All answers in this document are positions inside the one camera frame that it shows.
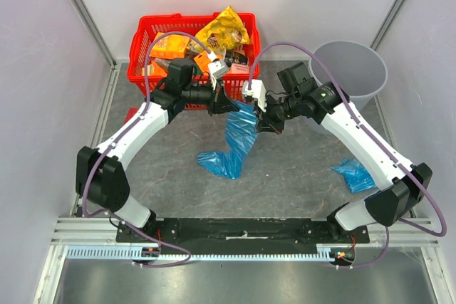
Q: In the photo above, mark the grey slotted cable duct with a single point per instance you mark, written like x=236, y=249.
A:
x=229, y=250

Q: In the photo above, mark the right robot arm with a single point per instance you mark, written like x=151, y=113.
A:
x=400, y=182

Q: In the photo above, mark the grey plastic trash bin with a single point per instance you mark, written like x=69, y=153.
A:
x=359, y=70

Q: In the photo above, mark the long red box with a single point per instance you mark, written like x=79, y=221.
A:
x=131, y=116

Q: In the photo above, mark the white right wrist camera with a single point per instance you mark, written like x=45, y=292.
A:
x=255, y=92

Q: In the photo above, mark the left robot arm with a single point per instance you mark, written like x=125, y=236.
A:
x=100, y=171

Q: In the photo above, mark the orange snack box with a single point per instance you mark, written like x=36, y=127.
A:
x=170, y=47

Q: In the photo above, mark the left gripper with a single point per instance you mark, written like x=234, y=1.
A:
x=219, y=104

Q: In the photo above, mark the small orange carton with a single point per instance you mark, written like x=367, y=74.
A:
x=203, y=60

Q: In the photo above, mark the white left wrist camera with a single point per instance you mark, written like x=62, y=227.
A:
x=217, y=69

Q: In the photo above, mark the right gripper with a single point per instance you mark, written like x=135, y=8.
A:
x=267, y=117

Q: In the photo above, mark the torn blue trash bag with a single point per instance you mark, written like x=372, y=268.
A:
x=240, y=136

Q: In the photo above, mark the red plastic shopping basket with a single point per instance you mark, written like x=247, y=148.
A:
x=148, y=28

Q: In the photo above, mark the orange striped packet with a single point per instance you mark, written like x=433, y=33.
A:
x=155, y=70

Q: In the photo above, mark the blue trash bag roll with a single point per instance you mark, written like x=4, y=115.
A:
x=356, y=176

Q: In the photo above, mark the yellow chips bag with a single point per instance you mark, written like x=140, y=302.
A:
x=225, y=32

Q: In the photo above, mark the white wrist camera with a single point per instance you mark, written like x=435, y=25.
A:
x=255, y=92
x=217, y=69

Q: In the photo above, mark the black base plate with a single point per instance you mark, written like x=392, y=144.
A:
x=186, y=232

